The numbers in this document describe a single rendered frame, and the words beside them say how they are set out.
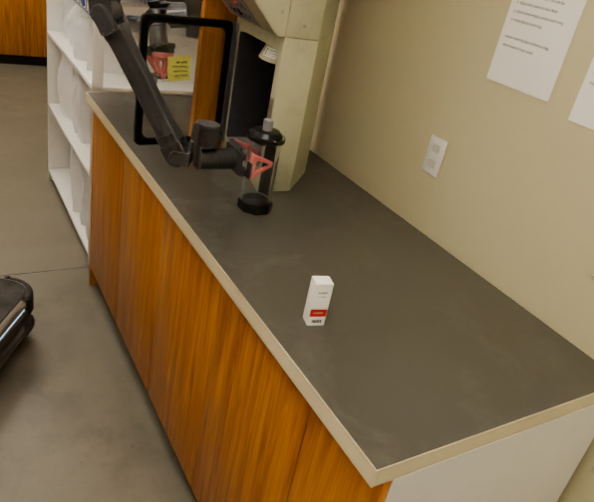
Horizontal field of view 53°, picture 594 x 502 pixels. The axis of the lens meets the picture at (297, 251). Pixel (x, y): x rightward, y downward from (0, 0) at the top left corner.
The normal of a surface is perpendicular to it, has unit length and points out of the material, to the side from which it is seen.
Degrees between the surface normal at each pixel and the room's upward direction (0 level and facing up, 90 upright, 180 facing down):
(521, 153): 90
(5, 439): 0
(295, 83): 90
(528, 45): 90
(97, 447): 0
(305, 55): 90
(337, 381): 0
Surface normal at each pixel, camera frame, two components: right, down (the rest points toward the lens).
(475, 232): -0.86, 0.09
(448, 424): 0.18, -0.87
